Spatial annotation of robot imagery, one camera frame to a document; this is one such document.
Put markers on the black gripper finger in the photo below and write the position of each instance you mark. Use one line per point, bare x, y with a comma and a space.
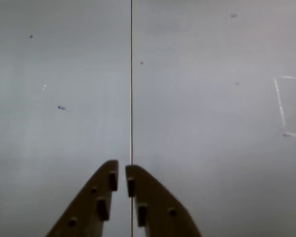
160, 207
88, 205

